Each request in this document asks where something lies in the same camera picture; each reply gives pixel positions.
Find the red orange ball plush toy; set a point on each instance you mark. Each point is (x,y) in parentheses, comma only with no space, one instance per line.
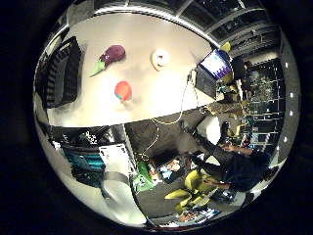
(123,90)

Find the black slotted crate container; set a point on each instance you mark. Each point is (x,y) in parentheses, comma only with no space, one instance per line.
(65,78)

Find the black equipment with white labels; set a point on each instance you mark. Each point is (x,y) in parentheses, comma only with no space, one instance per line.
(84,138)

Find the green bag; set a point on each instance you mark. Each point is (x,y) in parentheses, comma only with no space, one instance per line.
(142,176)

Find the yellow-green office chair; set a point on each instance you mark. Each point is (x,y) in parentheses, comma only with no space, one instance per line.
(192,181)

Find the purple eggplant plush toy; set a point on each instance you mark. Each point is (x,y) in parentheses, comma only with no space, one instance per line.
(113,54)

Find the white box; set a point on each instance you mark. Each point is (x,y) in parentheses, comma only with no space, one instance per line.
(208,129)

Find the seated person in dark clothes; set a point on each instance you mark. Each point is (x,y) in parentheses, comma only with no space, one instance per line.
(241,169)

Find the open laptop with lit screen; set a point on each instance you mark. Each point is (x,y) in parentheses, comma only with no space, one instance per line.
(215,64)

